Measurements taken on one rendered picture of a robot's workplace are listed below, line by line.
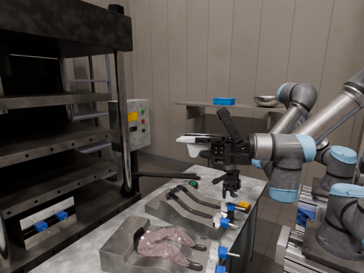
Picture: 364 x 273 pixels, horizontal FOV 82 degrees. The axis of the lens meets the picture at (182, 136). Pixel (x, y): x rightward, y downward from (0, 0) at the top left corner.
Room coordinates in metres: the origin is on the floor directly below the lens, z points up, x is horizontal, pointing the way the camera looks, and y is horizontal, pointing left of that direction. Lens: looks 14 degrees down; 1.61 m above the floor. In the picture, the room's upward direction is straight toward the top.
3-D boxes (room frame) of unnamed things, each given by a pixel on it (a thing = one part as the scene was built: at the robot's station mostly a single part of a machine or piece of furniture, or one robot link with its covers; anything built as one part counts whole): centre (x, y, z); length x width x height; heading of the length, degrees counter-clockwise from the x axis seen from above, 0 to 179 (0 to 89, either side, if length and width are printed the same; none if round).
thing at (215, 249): (0.79, -0.20, 0.85); 0.13 x 0.05 x 0.05; 74
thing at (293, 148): (0.55, -0.30, 1.43); 0.11 x 0.08 x 0.09; 82
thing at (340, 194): (0.63, -0.57, 1.20); 0.13 x 0.12 x 0.14; 172
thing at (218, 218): (0.95, -0.24, 0.89); 0.13 x 0.05 x 0.05; 57
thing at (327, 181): (1.05, -0.85, 1.09); 0.15 x 0.15 x 0.10
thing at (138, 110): (1.71, 0.43, 0.73); 0.30 x 0.22 x 1.47; 147
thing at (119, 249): (0.81, 0.08, 0.85); 0.50 x 0.26 x 0.11; 74
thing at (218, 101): (2.95, -0.59, 1.36); 0.27 x 0.18 x 0.09; 56
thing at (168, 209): (1.15, -0.04, 0.87); 0.50 x 0.26 x 0.14; 57
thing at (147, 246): (0.81, 0.08, 0.90); 0.26 x 0.18 x 0.08; 74
